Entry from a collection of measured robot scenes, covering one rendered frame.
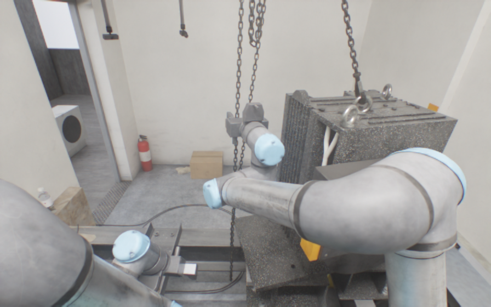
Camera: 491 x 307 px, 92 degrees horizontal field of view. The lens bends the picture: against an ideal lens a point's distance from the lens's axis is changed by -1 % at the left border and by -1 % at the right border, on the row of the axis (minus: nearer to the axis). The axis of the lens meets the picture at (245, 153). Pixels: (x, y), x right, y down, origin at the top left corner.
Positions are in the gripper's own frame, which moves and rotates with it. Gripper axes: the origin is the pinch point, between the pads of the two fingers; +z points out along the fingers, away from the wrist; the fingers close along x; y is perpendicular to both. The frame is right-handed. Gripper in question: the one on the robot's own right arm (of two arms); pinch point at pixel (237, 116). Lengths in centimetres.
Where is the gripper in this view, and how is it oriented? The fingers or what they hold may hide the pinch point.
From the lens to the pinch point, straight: 89.6
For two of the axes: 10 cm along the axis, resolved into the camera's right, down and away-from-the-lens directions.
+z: -3.2, -4.4, 8.4
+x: 9.5, -1.0, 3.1
